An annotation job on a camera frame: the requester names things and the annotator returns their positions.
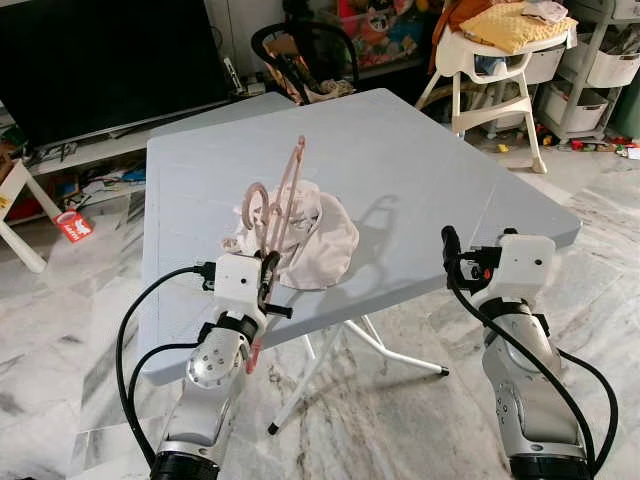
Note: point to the yellow quilted cushion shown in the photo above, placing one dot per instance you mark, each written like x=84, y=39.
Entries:
x=510, y=32

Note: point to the small white cloth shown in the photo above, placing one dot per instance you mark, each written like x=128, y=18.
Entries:
x=548, y=12

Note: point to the white television stand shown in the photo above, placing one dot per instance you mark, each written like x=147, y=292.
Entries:
x=110, y=148

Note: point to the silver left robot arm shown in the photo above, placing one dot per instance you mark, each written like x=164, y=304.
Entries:
x=215, y=370

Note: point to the pale pink garment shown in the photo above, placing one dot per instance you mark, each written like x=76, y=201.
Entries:
x=325, y=245

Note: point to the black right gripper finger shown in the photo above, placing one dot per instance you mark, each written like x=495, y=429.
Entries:
x=452, y=250

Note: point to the grey folding table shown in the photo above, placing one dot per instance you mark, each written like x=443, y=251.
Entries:
x=420, y=170

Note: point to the small white side table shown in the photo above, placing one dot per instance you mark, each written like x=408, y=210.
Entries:
x=25, y=250

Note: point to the grey drawer trolley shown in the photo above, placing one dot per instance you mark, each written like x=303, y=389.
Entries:
x=590, y=105

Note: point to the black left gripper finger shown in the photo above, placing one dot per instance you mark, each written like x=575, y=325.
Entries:
x=265, y=270
x=276, y=270

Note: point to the black television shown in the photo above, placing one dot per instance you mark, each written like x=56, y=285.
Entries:
x=110, y=60

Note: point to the pink plastic hanger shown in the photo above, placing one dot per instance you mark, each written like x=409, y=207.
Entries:
x=290, y=175

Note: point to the white baby high chair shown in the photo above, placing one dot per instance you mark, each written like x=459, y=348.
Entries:
x=470, y=65

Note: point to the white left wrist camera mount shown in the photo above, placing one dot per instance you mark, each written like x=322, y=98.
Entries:
x=237, y=285

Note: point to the red white packet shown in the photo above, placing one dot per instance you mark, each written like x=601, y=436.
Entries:
x=73, y=227

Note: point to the orange brown bag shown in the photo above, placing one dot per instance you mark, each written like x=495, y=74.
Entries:
x=450, y=35

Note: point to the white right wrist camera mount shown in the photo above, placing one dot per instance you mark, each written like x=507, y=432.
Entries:
x=527, y=265

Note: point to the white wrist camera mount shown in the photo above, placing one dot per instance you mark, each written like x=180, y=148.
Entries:
x=237, y=285
x=527, y=265

